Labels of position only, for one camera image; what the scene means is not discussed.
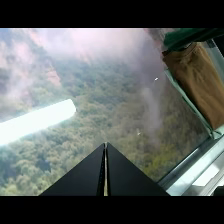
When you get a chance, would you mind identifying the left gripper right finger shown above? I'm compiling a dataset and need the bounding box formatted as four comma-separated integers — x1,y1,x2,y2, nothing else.
106,142,170,197

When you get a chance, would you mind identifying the silver frame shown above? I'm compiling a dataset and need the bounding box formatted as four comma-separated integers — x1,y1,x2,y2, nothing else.
158,125,224,197

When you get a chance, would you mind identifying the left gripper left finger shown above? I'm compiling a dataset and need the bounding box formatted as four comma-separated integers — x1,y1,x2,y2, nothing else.
39,143,106,197

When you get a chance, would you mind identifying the brown garment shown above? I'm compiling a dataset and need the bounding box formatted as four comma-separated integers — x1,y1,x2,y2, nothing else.
161,42,224,130

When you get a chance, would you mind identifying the dark green garment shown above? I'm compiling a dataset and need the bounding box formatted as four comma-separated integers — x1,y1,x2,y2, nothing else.
163,28,224,53

